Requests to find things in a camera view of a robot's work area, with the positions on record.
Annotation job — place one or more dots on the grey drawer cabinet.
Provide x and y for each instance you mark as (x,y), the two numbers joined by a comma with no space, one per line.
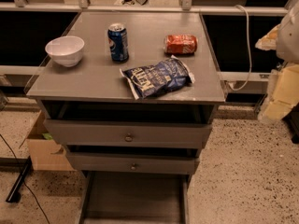
(95,90)

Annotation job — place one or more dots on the white ceramic bowl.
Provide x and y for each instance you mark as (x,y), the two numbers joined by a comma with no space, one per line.
(66,50)

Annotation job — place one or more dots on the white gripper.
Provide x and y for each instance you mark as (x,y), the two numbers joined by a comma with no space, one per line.
(289,39)

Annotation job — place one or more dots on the middle grey drawer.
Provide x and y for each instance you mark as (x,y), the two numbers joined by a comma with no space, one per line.
(132,163)

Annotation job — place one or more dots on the orange soda can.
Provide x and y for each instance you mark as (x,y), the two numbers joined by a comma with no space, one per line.
(180,44)

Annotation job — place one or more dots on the bottom grey drawer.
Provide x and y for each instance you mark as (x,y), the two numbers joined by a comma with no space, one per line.
(134,198)

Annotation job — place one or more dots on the blue chip bag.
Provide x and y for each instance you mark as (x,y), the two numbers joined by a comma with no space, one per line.
(154,80)

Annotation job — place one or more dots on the cardboard box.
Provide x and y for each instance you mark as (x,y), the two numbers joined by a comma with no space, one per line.
(45,154)

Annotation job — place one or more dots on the metal railing frame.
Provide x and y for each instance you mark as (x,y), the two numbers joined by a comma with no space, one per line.
(149,3)

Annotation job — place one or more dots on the black floor bar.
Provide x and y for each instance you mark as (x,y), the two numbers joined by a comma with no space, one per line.
(14,195)

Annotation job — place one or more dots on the grey drawer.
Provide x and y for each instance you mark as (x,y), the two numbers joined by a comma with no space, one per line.
(134,198)
(127,134)
(132,163)

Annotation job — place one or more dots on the top grey drawer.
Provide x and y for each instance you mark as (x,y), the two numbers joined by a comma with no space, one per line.
(127,134)

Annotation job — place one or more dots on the blue Pepsi can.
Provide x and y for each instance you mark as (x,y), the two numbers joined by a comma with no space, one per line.
(118,43)

